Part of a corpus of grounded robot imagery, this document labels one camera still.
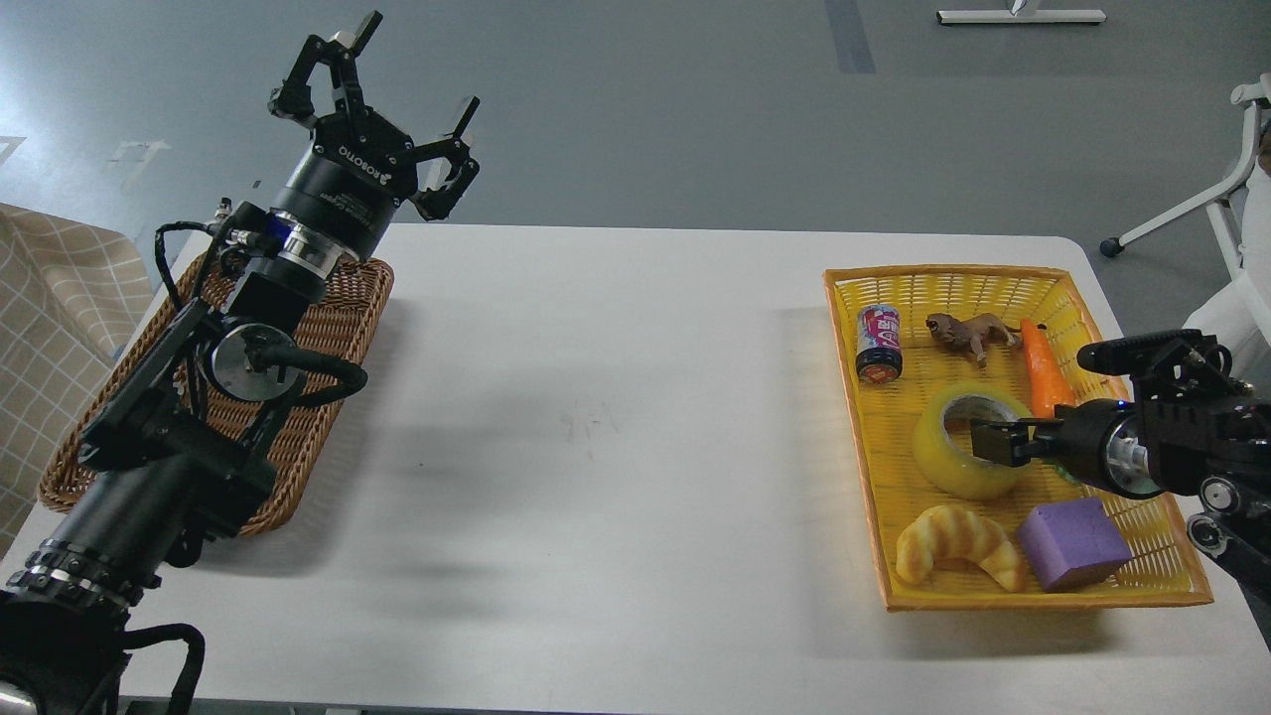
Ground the purple foam block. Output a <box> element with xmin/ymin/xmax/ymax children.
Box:
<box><xmin>1016</xmin><ymin>497</ymin><xmax>1132</xmax><ymax>592</ymax></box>

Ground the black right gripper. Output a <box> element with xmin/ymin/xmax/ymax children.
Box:
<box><xmin>971</xmin><ymin>399</ymin><xmax>1141</xmax><ymax>495</ymax></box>

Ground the brown toy lion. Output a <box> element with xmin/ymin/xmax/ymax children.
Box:
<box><xmin>924</xmin><ymin>312</ymin><xmax>1023</xmax><ymax>370</ymax></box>

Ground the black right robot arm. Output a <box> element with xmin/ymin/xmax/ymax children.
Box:
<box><xmin>971</xmin><ymin>329</ymin><xmax>1270</xmax><ymax>599</ymax></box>

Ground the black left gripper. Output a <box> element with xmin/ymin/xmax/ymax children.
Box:
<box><xmin>268</xmin><ymin>10</ymin><xmax>482</xmax><ymax>267</ymax></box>

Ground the white stand base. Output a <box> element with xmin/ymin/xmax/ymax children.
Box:
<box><xmin>935</xmin><ymin>1</ymin><xmax>1107</xmax><ymax>25</ymax></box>

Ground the toy carrot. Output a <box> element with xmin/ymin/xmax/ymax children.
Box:
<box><xmin>1021</xmin><ymin>320</ymin><xmax>1079</xmax><ymax>418</ymax></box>

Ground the small drink can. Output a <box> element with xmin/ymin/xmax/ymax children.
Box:
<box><xmin>855</xmin><ymin>304</ymin><xmax>904</xmax><ymax>384</ymax></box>

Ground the brown wicker basket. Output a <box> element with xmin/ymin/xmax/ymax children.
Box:
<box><xmin>37</xmin><ymin>259</ymin><xmax>394</xmax><ymax>537</ymax></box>

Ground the toy croissant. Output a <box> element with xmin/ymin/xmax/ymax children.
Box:
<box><xmin>896</xmin><ymin>505</ymin><xmax>1027</xmax><ymax>593</ymax></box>

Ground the seated person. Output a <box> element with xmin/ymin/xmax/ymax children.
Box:
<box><xmin>1185</xmin><ymin>132</ymin><xmax>1270</xmax><ymax>375</ymax></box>

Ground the yellow plastic basket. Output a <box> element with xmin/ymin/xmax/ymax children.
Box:
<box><xmin>824</xmin><ymin>264</ymin><xmax>1213</xmax><ymax>612</ymax></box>

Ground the white office chair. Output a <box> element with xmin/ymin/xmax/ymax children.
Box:
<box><xmin>1098</xmin><ymin>75</ymin><xmax>1271</xmax><ymax>290</ymax></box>

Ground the yellow tape roll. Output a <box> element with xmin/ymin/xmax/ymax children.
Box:
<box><xmin>913</xmin><ymin>381</ymin><xmax>1031</xmax><ymax>500</ymax></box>

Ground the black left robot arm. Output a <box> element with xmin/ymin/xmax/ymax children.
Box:
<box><xmin>3</xmin><ymin>11</ymin><xmax>480</xmax><ymax>714</ymax></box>

